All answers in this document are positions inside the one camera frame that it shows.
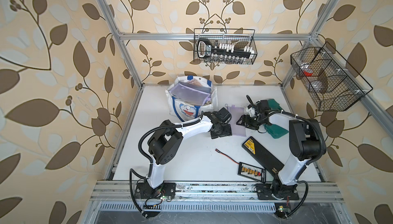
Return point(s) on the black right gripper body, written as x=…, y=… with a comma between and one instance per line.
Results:
x=254, y=122

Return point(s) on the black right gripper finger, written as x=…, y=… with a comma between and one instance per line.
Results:
x=243, y=121
x=250, y=101

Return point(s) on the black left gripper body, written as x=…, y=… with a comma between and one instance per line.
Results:
x=223, y=130

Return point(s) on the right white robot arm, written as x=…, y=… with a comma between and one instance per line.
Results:
x=307, y=145

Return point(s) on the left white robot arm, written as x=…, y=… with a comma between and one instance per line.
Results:
x=160, y=145

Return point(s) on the white Doraemon canvas bag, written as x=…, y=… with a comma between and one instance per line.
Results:
x=185, y=111

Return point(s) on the green plastic tool case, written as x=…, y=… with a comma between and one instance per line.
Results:
x=278, y=125

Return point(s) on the black box yellow label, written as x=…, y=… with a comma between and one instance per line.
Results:
x=265, y=158

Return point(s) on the black charger board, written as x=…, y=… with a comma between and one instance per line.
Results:
x=247, y=171

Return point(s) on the black wire basket back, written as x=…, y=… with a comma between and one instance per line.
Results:
x=224, y=45

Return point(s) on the black wire basket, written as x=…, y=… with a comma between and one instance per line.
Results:
x=333, y=83
x=224, y=45

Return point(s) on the black wire basket right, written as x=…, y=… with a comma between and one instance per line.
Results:
x=333, y=83

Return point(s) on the aluminium frame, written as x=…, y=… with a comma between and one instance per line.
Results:
x=156, y=38

